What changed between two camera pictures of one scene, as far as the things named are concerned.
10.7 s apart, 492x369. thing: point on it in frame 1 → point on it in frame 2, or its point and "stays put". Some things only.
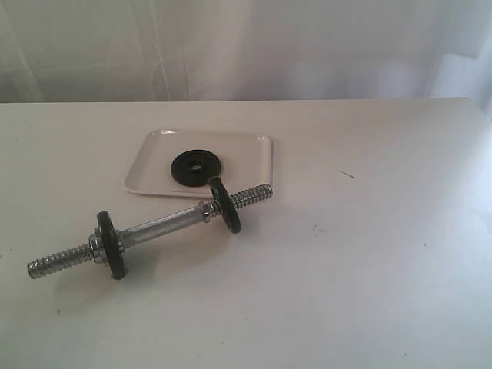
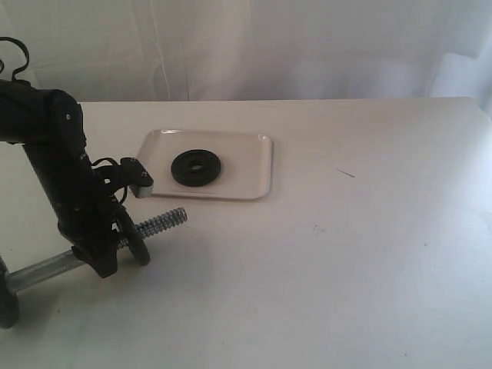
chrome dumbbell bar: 205,213 → 66,261
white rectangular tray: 246,161 stays put
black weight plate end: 227,206 → 134,240
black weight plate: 194,167 stays put
